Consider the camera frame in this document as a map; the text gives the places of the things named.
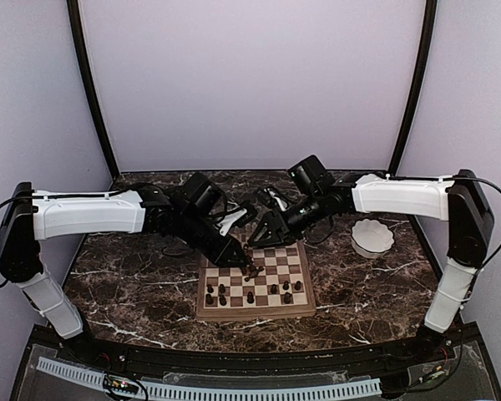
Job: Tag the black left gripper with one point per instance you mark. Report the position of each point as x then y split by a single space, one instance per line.
230 246

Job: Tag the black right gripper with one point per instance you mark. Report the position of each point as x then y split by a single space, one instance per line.
279 227

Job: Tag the dark piece back corner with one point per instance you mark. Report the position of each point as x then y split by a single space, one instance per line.
209 299

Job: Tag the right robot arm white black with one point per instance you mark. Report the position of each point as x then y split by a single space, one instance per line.
457 199

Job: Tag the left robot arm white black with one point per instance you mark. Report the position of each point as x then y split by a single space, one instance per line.
183 211

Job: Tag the pile of dark chess pieces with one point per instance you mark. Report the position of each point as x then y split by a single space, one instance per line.
253 272

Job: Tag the wooden chess board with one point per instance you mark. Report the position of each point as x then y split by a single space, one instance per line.
282 263

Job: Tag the white scalloped bowl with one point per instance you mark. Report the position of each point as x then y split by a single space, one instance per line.
371 239

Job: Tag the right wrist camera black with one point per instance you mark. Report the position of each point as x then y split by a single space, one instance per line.
311 177

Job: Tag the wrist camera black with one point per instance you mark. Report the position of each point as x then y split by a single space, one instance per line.
311 177
201 193

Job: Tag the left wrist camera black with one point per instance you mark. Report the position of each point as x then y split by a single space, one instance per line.
201 193

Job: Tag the black front rail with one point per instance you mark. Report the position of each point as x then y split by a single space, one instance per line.
145 360

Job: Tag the white slotted cable duct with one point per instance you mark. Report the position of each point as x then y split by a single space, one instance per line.
179 386

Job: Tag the right black corner post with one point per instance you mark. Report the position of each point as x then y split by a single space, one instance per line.
418 74

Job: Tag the black corner post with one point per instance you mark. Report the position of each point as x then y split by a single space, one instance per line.
418 74
80 47

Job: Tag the left black corner post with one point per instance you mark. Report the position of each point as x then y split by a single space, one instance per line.
80 47

